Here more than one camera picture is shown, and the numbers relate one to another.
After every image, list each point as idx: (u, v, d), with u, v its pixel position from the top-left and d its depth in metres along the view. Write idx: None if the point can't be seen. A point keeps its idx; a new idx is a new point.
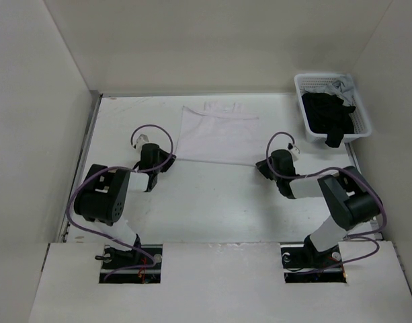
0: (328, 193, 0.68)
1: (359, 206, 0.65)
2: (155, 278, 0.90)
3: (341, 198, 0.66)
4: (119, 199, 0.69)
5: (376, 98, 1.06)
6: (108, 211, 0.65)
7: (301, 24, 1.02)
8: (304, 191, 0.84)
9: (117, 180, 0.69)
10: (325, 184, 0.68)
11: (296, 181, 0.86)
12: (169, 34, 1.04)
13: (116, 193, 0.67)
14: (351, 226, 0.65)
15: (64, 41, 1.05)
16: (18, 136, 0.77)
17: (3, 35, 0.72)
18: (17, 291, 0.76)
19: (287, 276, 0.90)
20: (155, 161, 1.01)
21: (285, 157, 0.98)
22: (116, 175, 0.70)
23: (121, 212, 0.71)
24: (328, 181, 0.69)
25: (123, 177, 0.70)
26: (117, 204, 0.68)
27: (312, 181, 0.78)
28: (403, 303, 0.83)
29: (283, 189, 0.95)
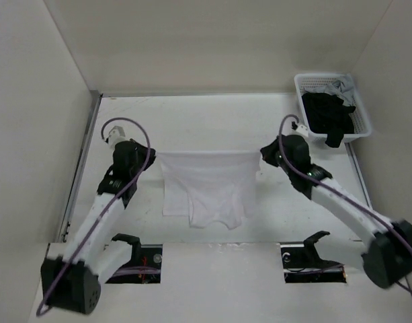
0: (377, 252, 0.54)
1: (400, 270, 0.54)
2: (155, 278, 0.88)
3: (390, 260, 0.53)
4: (91, 289, 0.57)
5: (376, 99, 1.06)
6: (81, 305, 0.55)
7: (301, 23, 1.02)
8: (333, 209, 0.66)
9: (77, 280, 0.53)
10: (380, 250, 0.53)
11: (322, 189, 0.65)
12: (169, 33, 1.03)
13: (81, 290, 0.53)
14: (388, 286, 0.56)
15: (64, 39, 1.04)
16: (18, 136, 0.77)
17: (4, 33, 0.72)
18: (19, 291, 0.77)
19: (287, 276, 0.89)
20: (134, 162, 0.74)
21: (299, 143, 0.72)
22: (76, 267, 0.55)
23: (97, 300, 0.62)
24: (381, 241, 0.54)
25: (83, 276, 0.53)
26: (92, 294, 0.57)
27: (352, 215, 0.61)
28: (401, 303, 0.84)
29: (300, 185, 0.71)
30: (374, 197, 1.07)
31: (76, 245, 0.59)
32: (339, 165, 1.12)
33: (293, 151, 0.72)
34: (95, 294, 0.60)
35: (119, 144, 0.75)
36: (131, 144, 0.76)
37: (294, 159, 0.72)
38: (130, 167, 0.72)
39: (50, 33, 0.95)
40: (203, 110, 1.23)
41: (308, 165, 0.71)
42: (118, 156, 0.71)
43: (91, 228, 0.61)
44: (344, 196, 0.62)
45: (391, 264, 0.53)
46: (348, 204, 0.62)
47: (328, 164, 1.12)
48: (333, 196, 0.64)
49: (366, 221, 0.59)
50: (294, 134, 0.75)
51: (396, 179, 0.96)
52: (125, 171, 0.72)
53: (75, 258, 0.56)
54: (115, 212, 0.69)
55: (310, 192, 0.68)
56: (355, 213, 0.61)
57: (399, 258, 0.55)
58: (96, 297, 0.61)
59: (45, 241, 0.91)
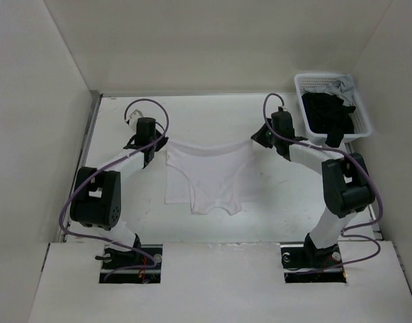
0: (328, 173, 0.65)
1: (353, 195, 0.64)
2: (155, 278, 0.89)
3: (340, 183, 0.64)
4: (115, 202, 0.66)
5: (376, 98, 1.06)
6: (105, 211, 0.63)
7: (300, 23, 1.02)
8: (308, 160, 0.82)
9: (109, 182, 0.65)
10: (331, 169, 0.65)
11: (296, 146, 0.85)
12: (169, 33, 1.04)
13: (110, 196, 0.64)
14: (342, 212, 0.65)
15: (64, 39, 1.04)
16: (18, 136, 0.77)
17: (4, 33, 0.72)
18: (18, 291, 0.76)
19: (287, 276, 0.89)
20: (152, 132, 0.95)
21: (284, 116, 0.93)
22: (107, 175, 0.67)
23: (118, 216, 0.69)
24: (331, 163, 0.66)
25: (115, 177, 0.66)
26: (115, 208, 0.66)
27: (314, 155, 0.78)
28: (402, 303, 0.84)
29: (282, 149, 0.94)
30: None
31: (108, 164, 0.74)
32: None
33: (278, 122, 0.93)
34: (117, 214, 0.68)
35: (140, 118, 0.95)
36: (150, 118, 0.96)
37: (279, 129, 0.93)
38: (151, 136, 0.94)
39: (50, 33, 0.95)
40: (203, 110, 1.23)
41: (291, 133, 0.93)
42: (142, 127, 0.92)
43: (120, 159, 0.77)
44: (310, 146, 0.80)
45: (341, 186, 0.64)
46: (312, 149, 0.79)
47: None
48: (304, 147, 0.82)
49: (323, 157, 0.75)
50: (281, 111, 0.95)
51: (396, 179, 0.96)
52: (146, 138, 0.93)
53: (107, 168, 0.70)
54: (136, 163, 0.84)
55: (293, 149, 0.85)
56: (316, 153, 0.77)
57: (353, 187, 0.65)
58: (115, 218, 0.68)
59: (45, 241, 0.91)
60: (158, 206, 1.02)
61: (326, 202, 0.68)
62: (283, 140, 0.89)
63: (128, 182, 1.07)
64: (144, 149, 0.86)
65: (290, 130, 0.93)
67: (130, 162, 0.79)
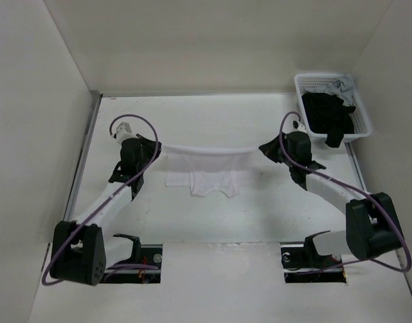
0: (352, 216, 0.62)
1: (380, 241, 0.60)
2: (155, 278, 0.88)
3: (365, 227, 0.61)
4: (99, 258, 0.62)
5: (376, 99, 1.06)
6: (88, 273, 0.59)
7: (300, 24, 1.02)
8: (323, 192, 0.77)
9: (89, 240, 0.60)
10: (354, 212, 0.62)
11: (314, 175, 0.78)
12: (169, 34, 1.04)
13: (92, 254, 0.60)
14: (367, 258, 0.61)
15: (64, 40, 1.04)
16: (19, 135, 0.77)
17: (4, 34, 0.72)
18: (19, 291, 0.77)
19: (287, 276, 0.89)
20: (140, 158, 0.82)
21: (302, 138, 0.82)
22: (87, 230, 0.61)
23: (103, 269, 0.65)
24: (356, 205, 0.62)
25: (95, 235, 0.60)
26: (98, 264, 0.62)
27: (336, 190, 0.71)
28: (402, 303, 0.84)
29: (297, 176, 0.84)
30: None
31: (91, 212, 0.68)
32: (338, 163, 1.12)
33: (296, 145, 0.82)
34: (101, 267, 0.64)
35: (125, 141, 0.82)
36: (138, 142, 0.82)
37: (296, 153, 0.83)
38: (137, 163, 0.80)
39: (50, 33, 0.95)
40: (203, 110, 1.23)
41: (308, 159, 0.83)
42: (127, 153, 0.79)
43: (103, 202, 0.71)
44: (331, 179, 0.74)
45: (366, 231, 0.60)
46: (333, 182, 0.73)
47: (328, 164, 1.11)
48: (322, 179, 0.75)
49: (347, 194, 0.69)
50: (298, 132, 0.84)
51: (396, 180, 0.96)
52: (132, 167, 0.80)
53: (89, 223, 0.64)
54: (124, 200, 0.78)
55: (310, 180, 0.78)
56: (337, 188, 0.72)
57: (379, 231, 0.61)
58: (101, 271, 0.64)
59: (45, 241, 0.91)
60: (158, 206, 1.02)
61: (350, 245, 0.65)
62: (300, 167, 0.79)
63: None
64: (130, 183, 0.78)
65: (308, 155, 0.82)
67: (115, 202, 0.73)
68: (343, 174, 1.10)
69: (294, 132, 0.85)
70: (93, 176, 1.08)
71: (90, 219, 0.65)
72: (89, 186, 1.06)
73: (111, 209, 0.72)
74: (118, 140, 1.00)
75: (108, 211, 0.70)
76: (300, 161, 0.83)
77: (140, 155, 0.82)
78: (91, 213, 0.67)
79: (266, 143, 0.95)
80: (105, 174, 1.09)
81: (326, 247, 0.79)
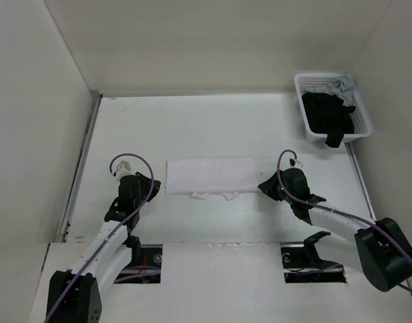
0: (363, 247, 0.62)
1: (396, 269, 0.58)
2: (155, 278, 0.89)
3: (378, 256, 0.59)
4: (93, 307, 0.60)
5: (376, 98, 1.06)
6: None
7: (300, 24, 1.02)
8: (327, 225, 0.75)
9: (82, 291, 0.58)
10: (365, 243, 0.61)
11: (316, 209, 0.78)
12: (168, 33, 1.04)
13: (86, 305, 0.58)
14: (388, 287, 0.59)
15: (63, 40, 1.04)
16: (19, 134, 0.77)
17: (4, 33, 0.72)
18: (19, 291, 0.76)
19: (287, 276, 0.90)
20: (138, 195, 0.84)
21: (296, 175, 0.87)
22: (82, 281, 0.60)
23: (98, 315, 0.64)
24: (365, 235, 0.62)
25: (90, 286, 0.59)
26: (93, 312, 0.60)
27: (341, 222, 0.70)
28: (402, 303, 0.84)
29: (300, 212, 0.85)
30: (374, 197, 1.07)
31: (85, 260, 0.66)
32: (339, 164, 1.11)
33: (292, 182, 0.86)
34: (96, 313, 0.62)
35: (124, 178, 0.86)
36: (136, 179, 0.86)
37: (293, 189, 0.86)
38: (134, 199, 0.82)
39: (49, 33, 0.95)
40: (202, 110, 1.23)
41: (307, 194, 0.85)
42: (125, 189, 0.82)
43: (98, 247, 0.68)
44: (333, 209, 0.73)
45: (379, 259, 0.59)
46: (337, 213, 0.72)
47: (329, 164, 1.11)
48: (324, 212, 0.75)
49: (352, 224, 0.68)
50: (293, 169, 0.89)
51: (396, 180, 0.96)
52: (129, 202, 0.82)
53: (84, 272, 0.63)
54: (120, 239, 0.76)
55: (314, 216, 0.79)
56: (343, 219, 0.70)
57: (394, 259, 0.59)
58: (96, 317, 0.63)
59: (44, 241, 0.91)
60: (158, 206, 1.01)
61: (369, 274, 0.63)
62: (300, 203, 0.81)
63: None
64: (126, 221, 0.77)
65: (306, 190, 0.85)
67: (110, 245, 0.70)
68: (343, 174, 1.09)
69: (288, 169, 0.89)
70: (93, 176, 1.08)
71: (85, 268, 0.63)
72: (89, 186, 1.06)
73: (107, 253, 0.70)
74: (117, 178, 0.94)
75: (103, 256, 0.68)
76: (300, 195, 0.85)
77: (138, 192, 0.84)
78: (85, 262, 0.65)
79: (265, 183, 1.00)
80: (105, 174, 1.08)
81: (330, 249, 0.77)
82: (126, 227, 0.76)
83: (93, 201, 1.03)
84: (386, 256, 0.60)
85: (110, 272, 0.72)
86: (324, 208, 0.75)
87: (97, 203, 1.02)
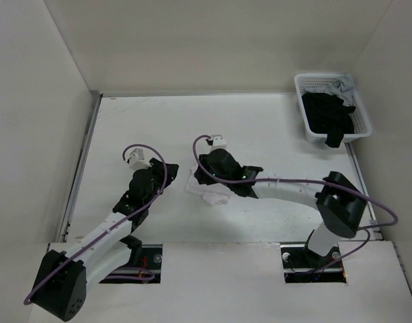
0: (327, 211, 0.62)
1: (354, 213, 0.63)
2: (155, 278, 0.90)
3: (341, 211, 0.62)
4: (76, 295, 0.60)
5: (376, 98, 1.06)
6: (61, 311, 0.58)
7: (300, 24, 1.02)
8: (275, 196, 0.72)
9: (70, 277, 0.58)
10: (326, 206, 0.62)
11: (260, 183, 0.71)
12: (169, 34, 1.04)
13: (70, 295, 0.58)
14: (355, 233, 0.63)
15: (63, 40, 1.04)
16: (19, 136, 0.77)
17: (4, 33, 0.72)
18: (19, 291, 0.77)
19: (287, 276, 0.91)
20: (148, 192, 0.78)
21: (222, 156, 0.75)
22: (73, 266, 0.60)
23: (78, 305, 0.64)
24: (325, 200, 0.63)
25: (78, 273, 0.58)
26: (75, 301, 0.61)
27: (293, 190, 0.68)
28: (402, 303, 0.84)
29: (242, 191, 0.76)
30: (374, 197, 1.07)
31: (82, 246, 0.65)
32: (339, 164, 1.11)
33: (221, 166, 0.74)
34: (78, 301, 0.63)
35: (137, 172, 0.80)
36: (149, 175, 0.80)
37: (225, 172, 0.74)
38: (144, 197, 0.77)
39: (49, 33, 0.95)
40: (202, 109, 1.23)
41: (238, 170, 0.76)
42: (134, 188, 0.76)
43: (98, 235, 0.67)
44: (279, 180, 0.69)
45: (343, 214, 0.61)
46: (284, 184, 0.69)
47: (329, 164, 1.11)
48: (271, 184, 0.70)
49: (306, 190, 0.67)
50: (216, 151, 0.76)
51: (396, 180, 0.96)
52: (139, 199, 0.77)
53: (76, 258, 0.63)
54: (123, 233, 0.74)
55: (261, 194, 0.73)
56: (294, 187, 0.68)
57: (348, 205, 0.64)
58: (77, 305, 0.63)
59: (44, 242, 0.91)
60: (156, 206, 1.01)
61: (331, 227, 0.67)
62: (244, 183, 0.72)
63: (128, 182, 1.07)
64: (132, 217, 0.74)
65: (236, 167, 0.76)
67: (110, 238, 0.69)
68: (343, 174, 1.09)
69: (211, 153, 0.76)
70: (93, 176, 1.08)
71: (78, 254, 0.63)
72: (88, 186, 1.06)
73: (106, 244, 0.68)
74: (130, 165, 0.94)
75: (101, 247, 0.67)
76: (233, 176, 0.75)
77: (150, 189, 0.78)
78: (80, 248, 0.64)
79: (200, 173, 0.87)
80: (104, 174, 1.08)
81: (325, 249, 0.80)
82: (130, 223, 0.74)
83: (94, 201, 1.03)
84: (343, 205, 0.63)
85: (103, 268, 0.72)
86: (270, 180, 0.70)
87: (97, 204, 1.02)
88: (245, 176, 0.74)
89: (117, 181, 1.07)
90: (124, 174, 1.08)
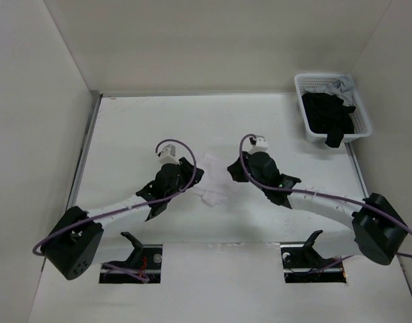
0: (363, 232, 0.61)
1: (392, 240, 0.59)
2: (155, 278, 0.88)
3: (377, 234, 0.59)
4: (85, 257, 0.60)
5: (376, 99, 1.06)
6: (66, 266, 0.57)
7: (300, 24, 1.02)
8: (310, 208, 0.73)
9: (87, 234, 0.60)
10: (363, 227, 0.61)
11: (296, 194, 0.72)
12: (169, 34, 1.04)
13: (80, 252, 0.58)
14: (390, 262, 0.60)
15: (64, 40, 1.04)
16: (19, 137, 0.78)
17: (5, 34, 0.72)
18: (19, 291, 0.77)
19: (287, 276, 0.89)
20: (173, 186, 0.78)
21: (265, 161, 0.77)
22: (93, 225, 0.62)
23: (80, 273, 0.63)
24: (361, 220, 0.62)
25: (95, 233, 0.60)
26: (82, 262, 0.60)
27: (330, 206, 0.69)
28: (401, 303, 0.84)
29: (277, 198, 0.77)
30: None
31: (103, 212, 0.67)
32: (339, 164, 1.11)
33: (261, 169, 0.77)
34: (83, 265, 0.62)
35: (166, 165, 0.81)
36: (177, 170, 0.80)
37: (263, 177, 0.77)
38: (167, 189, 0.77)
39: (50, 33, 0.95)
40: (202, 109, 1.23)
41: (277, 177, 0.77)
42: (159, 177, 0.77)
43: (121, 208, 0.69)
44: (316, 194, 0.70)
45: (380, 237, 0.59)
46: (320, 197, 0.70)
47: (328, 164, 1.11)
48: (307, 196, 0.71)
49: (343, 208, 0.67)
50: (259, 154, 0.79)
51: (396, 180, 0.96)
52: (161, 190, 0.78)
53: (97, 219, 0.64)
54: (140, 217, 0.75)
55: (296, 203, 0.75)
56: (331, 202, 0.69)
57: (386, 230, 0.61)
58: (80, 269, 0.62)
59: None
60: None
61: (367, 252, 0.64)
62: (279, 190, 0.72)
63: (129, 182, 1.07)
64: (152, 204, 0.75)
65: (276, 174, 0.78)
67: (129, 214, 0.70)
68: (343, 174, 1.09)
69: (253, 157, 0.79)
70: (93, 177, 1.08)
71: (101, 216, 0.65)
72: (88, 186, 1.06)
73: (124, 219, 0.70)
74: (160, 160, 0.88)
75: (119, 219, 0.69)
76: (271, 183, 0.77)
77: (175, 184, 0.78)
78: (102, 213, 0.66)
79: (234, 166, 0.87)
80: (104, 174, 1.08)
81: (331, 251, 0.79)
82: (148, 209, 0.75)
83: (94, 201, 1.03)
84: (381, 230, 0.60)
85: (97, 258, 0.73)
86: (307, 190, 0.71)
87: (97, 204, 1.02)
88: (282, 185, 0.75)
89: (117, 181, 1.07)
90: (124, 174, 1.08)
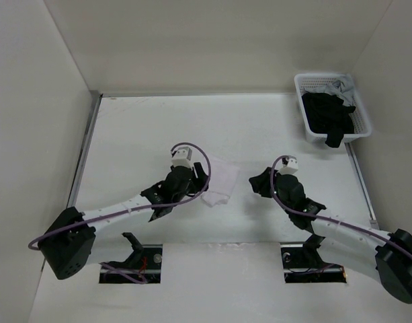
0: (386, 267, 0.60)
1: None
2: (155, 278, 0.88)
3: (400, 271, 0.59)
4: (78, 260, 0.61)
5: (376, 99, 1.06)
6: (58, 267, 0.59)
7: (300, 24, 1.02)
8: (333, 237, 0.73)
9: (79, 239, 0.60)
10: (386, 262, 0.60)
11: (320, 221, 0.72)
12: (168, 33, 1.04)
13: (72, 254, 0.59)
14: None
15: (63, 40, 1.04)
16: (19, 137, 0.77)
17: (4, 34, 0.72)
18: (19, 291, 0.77)
19: (287, 276, 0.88)
20: (182, 190, 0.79)
21: (294, 185, 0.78)
22: (86, 231, 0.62)
23: (74, 271, 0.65)
24: (385, 255, 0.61)
25: (86, 240, 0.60)
26: (74, 264, 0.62)
27: (353, 237, 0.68)
28: (401, 303, 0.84)
29: (299, 223, 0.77)
30: (374, 197, 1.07)
31: (99, 214, 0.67)
32: (339, 164, 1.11)
33: (288, 192, 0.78)
34: (76, 266, 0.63)
35: (178, 167, 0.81)
36: (189, 173, 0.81)
37: (290, 199, 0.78)
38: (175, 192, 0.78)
39: (49, 33, 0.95)
40: (202, 110, 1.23)
41: (304, 202, 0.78)
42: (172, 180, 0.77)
43: (119, 211, 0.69)
44: (341, 223, 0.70)
45: (404, 275, 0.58)
46: (345, 227, 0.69)
47: (329, 164, 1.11)
48: (331, 225, 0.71)
49: (366, 239, 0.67)
50: (289, 177, 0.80)
51: (396, 180, 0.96)
52: (170, 192, 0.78)
53: (91, 223, 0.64)
54: (141, 219, 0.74)
55: (318, 229, 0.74)
56: (354, 233, 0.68)
57: (410, 268, 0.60)
58: (73, 270, 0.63)
59: None
60: None
61: (386, 286, 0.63)
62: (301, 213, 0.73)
63: (128, 182, 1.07)
64: (155, 207, 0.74)
65: (303, 198, 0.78)
67: (128, 217, 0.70)
68: (343, 174, 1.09)
69: (282, 179, 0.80)
70: (93, 177, 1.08)
71: (95, 220, 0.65)
72: (88, 186, 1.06)
73: (122, 221, 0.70)
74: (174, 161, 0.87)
75: (116, 223, 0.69)
76: (295, 206, 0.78)
77: (185, 188, 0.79)
78: (99, 216, 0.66)
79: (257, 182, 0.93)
80: (104, 174, 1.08)
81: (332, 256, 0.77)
82: (152, 210, 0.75)
83: (94, 201, 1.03)
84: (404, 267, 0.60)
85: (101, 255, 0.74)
86: (331, 219, 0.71)
87: (97, 204, 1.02)
88: (306, 210, 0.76)
89: (117, 181, 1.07)
90: (124, 174, 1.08)
